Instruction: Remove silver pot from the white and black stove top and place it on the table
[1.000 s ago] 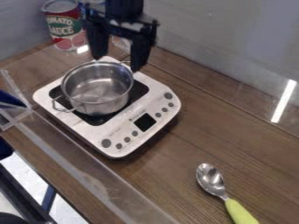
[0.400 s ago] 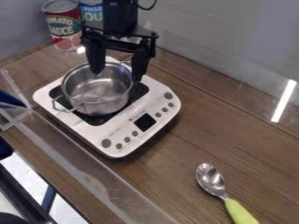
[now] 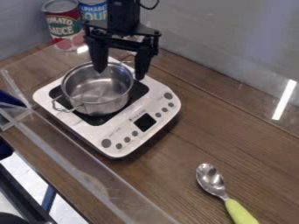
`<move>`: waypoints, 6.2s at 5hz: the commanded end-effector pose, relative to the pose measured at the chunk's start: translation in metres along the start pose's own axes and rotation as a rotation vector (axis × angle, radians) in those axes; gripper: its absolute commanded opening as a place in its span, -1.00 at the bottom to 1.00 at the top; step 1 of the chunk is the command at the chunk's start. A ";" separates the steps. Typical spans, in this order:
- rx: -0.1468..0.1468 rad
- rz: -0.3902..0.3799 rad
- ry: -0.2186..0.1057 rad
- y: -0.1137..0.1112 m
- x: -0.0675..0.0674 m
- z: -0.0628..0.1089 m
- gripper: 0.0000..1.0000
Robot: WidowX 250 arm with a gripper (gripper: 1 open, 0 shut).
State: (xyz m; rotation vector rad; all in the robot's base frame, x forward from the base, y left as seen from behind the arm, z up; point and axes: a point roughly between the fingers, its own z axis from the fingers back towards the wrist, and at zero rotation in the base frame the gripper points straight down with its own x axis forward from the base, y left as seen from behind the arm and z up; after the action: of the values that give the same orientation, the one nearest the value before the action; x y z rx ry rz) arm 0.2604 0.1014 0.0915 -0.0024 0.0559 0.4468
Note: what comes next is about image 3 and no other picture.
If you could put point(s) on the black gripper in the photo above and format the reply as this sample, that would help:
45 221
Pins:
139 39

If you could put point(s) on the silver pot with handles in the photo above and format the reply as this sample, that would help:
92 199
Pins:
93 93

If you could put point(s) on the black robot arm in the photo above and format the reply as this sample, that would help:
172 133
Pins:
124 14

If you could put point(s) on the white and black stove top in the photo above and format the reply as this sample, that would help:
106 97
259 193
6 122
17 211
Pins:
116 134

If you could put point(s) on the alphabet soup can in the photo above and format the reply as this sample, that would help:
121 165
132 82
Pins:
93 10

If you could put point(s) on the tomato sauce can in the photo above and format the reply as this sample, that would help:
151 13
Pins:
64 23

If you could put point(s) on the clear acrylic front barrier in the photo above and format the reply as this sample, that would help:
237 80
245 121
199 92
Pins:
102 196

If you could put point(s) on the spoon with green handle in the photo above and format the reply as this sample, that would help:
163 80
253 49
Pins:
211 182

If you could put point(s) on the black metal table frame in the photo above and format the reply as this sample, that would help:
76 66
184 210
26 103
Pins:
32 212

